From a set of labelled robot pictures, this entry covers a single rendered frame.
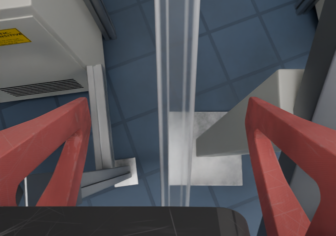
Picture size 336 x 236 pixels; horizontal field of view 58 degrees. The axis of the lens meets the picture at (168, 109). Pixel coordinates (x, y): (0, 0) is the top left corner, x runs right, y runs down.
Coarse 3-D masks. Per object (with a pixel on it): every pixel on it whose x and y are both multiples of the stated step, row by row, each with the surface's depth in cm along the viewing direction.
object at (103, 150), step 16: (96, 80) 77; (96, 96) 76; (96, 112) 75; (96, 128) 74; (96, 144) 73; (112, 144) 77; (96, 160) 73; (112, 160) 74; (128, 160) 104; (32, 176) 30; (48, 176) 34; (32, 192) 30; (80, 192) 45
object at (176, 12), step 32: (160, 0) 9; (192, 0) 9; (160, 32) 10; (192, 32) 10; (160, 64) 10; (192, 64) 10; (160, 96) 11; (192, 96) 11; (160, 128) 12; (192, 128) 12; (160, 160) 13; (160, 192) 14
